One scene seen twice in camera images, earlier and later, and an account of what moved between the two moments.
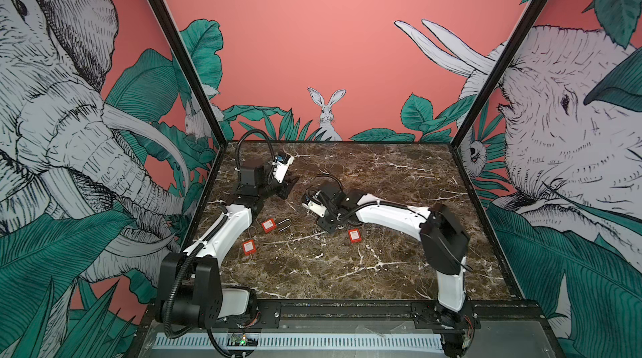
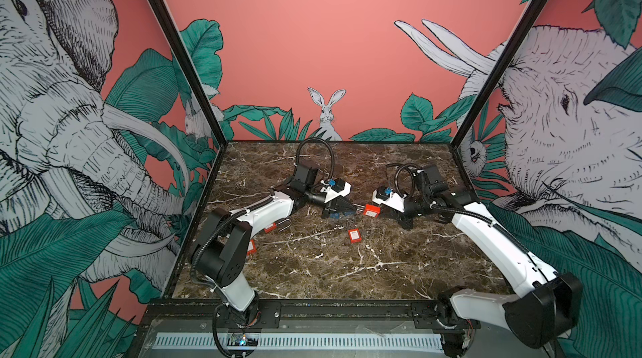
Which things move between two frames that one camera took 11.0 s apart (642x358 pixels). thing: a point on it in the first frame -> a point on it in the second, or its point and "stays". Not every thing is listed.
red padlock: x=249 y=248 stays
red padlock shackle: x=270 y=225 stays
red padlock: x=354 y=235 stays
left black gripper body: x=270 y=186 -> x=317 y=198
